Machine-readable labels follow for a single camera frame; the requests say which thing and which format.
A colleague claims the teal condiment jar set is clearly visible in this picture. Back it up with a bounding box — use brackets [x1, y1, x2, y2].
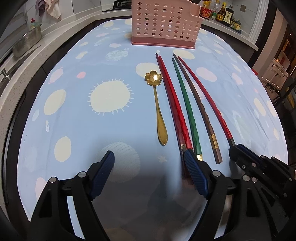
[230, 18, 242, 32]

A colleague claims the steel pot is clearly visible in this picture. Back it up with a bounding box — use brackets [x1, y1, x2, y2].
[11, 23, 43, 57]

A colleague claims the green chopstick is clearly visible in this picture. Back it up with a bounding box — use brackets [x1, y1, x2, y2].
[171, 58, 204, 162]

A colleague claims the brown chopstick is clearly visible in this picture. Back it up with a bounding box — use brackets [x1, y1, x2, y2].
[172, 53, 223, 164]

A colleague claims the cream towel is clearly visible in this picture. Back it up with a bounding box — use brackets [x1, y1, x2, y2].
[45, 0, 62, 19]

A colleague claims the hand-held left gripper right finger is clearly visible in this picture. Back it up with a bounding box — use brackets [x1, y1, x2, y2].
[184, 149, 294, 241]

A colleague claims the red chopstick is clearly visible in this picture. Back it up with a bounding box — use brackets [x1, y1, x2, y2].
[177, 56, 237, 149]
[155, 53, 189, 180]
[158, 55, 194, 151]

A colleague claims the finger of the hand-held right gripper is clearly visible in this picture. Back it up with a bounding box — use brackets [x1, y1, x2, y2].
[236, 144, 265, 166]
[228, 146, 258, 173]

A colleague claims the pink utensil holder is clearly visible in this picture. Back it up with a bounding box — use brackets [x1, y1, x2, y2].
[131, 0, 201, 49]

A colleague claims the red instant noodle cup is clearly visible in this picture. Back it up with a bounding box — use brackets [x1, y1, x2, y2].
[200, 6, 212, 19]

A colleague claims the white cabinet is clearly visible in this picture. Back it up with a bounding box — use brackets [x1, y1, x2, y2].
[261, 57, 290, 91]

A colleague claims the dark soy sauce bottle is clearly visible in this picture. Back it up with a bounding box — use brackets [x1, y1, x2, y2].
[223, 7, 235, 27]

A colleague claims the black gas stove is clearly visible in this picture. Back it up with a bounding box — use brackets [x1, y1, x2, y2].
[102, 0, 132, 12]

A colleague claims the amber sauce bottle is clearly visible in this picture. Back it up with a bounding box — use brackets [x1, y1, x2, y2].
[216, 2, 227, 24]

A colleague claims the purple cloth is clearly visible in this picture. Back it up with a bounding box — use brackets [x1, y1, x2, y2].
[34, 0, 47, 11]

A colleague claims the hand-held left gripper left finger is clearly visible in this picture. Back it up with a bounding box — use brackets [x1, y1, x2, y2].
[29, 150, 115, 241]

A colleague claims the gold flower spoon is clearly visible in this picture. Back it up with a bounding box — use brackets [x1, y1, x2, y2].
[145, 70, 169, 146]

